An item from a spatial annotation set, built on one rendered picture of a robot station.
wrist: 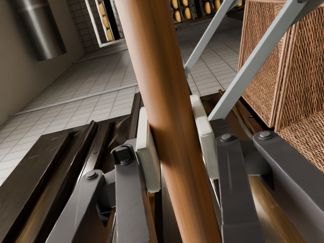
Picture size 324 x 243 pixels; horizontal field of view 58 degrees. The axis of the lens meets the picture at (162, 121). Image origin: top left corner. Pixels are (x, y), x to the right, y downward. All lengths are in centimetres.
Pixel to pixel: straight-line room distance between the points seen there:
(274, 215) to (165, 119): 75
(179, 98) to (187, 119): 2
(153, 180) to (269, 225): 74
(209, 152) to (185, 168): 4
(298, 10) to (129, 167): 48
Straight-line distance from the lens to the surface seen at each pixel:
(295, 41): 114
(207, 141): 16
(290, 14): 58
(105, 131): 170
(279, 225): 88
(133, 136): 117
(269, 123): 127
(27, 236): 117
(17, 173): 165
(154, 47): 17
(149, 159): 16
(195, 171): 20
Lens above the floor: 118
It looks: 4 degrees up
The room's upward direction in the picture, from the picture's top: 103 degrees counter-clockwise
